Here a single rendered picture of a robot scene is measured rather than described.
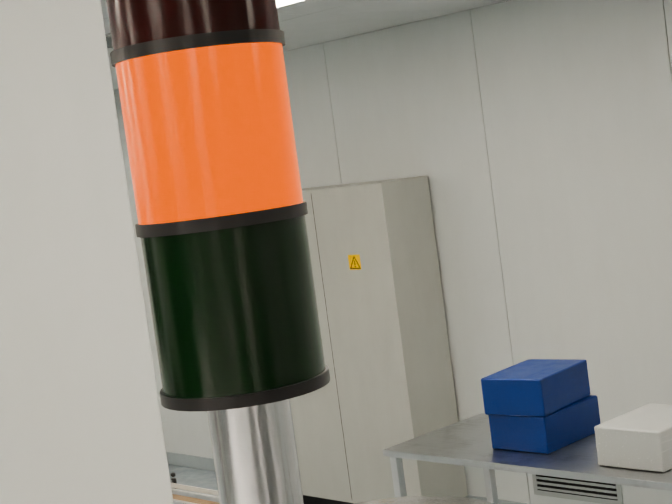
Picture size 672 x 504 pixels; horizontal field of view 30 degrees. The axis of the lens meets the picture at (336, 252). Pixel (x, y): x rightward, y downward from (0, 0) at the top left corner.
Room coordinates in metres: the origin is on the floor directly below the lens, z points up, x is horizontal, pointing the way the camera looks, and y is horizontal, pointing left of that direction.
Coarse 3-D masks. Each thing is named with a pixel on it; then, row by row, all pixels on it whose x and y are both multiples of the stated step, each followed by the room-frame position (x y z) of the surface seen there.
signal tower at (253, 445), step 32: (224, 32) 0.35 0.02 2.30; (256, 32) 0.35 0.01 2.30; (160, 224) 0.35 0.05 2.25; (192, 224) 0.35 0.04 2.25; (224, 224) 0.34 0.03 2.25; (320, 384) 0.36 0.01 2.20; (224, 416) 0.36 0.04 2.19; (256, 416) 0.36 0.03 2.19; (288, 416) 0.37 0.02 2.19; (224, 448) 0.36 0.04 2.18; (256, 448) 0.36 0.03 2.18; (288, 448) 0.36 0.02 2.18; (224, 480) 0.36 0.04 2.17; (256, 480) 0.36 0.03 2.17; (288, 480) 0.36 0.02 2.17
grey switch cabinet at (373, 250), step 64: (320, 192) 7.53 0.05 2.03; (384, 192) 7.17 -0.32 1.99; (320, 256) 7.59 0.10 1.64; (384, 256) 7.19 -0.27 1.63; (320, 320) 7.65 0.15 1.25; (384, 320) 7.24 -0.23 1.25; (384, 384) 7.29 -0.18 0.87; (448, 384) 7.40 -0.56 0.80; (320, 448) 7.76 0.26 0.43; (384, 448) 7.34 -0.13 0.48
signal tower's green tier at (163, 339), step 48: (144, 240) 0.36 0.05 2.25; (192, 240) 0.35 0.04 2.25; (240, 240) 0.35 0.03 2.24; (288, 240) 0.35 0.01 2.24; (192, 288) 0.35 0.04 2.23; (240, 288) 0.35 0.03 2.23; (288, 288) 0.35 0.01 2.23; (192, 336) 0.35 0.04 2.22; (240, 336) 0.35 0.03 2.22; (288, 336) 0.35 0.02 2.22; (192, 384) 0.35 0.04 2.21; (240, 384) 0.35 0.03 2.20; (288, 384) 0.35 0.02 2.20
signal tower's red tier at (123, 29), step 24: (120, 0) 0.35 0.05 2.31; (144, 0) 0.35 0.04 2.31; (168, 0) 0.35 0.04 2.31; (192, 0) 0.35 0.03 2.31; (216, 0) 0.35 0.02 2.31; (240, 0) 0.35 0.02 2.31; (264, 0) 0.36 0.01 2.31; (120, 24) 0.36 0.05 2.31; (144, 24) 0.35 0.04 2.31; (168, 24) 0.35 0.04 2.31; (192, 24) 0.35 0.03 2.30; (216, 24) 0.35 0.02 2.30; (240, 24) 0.35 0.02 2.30; (264, 24) 0.36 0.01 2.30
